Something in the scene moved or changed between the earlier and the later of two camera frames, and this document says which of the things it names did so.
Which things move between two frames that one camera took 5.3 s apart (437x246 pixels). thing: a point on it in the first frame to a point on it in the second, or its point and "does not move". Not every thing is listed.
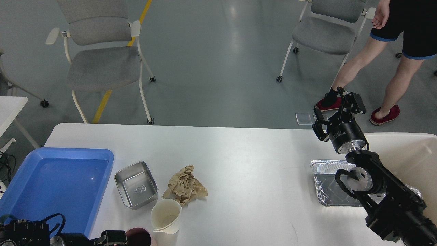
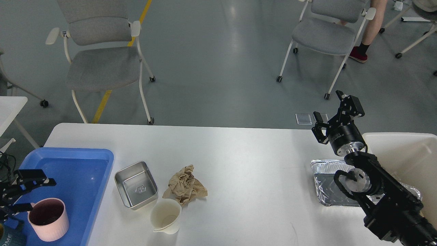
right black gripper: [346, 136] does not move
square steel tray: [136, 186] does not move
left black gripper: [112, 238] to [9, 193]
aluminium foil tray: [330, 193] does not move
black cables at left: [7, 164] does not move
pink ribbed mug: [138, 236] to [49, 218]
